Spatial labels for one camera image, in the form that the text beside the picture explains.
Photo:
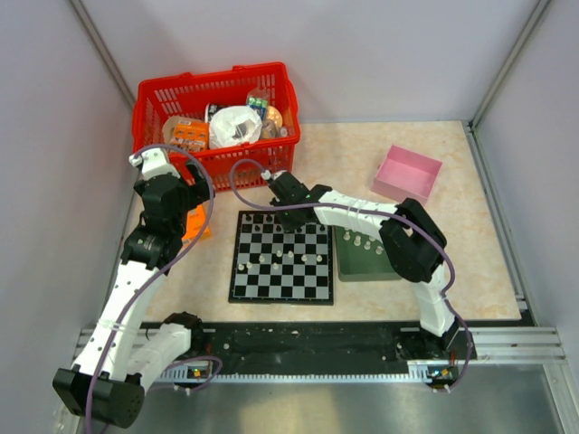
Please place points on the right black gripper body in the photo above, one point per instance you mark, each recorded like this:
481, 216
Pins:
289, 220

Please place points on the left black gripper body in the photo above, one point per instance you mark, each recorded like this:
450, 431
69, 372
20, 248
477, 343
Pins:
192, 194

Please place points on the black and white chessboard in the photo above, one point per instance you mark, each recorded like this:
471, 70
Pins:
271, 266

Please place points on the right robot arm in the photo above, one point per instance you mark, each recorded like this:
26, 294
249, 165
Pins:
412, 242

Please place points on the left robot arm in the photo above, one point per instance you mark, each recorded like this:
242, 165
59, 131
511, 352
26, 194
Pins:
109, 379

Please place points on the orange snack box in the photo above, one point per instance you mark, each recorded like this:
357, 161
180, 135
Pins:
189, 134

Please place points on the white plastic bag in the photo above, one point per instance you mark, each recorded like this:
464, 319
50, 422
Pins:
234, 126

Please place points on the dark green tray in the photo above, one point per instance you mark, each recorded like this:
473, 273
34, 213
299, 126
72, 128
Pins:
361, 258

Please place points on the pink box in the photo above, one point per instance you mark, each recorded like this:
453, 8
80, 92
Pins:
406, 174

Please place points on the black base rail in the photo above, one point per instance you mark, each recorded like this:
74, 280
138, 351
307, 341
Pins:
310, 348

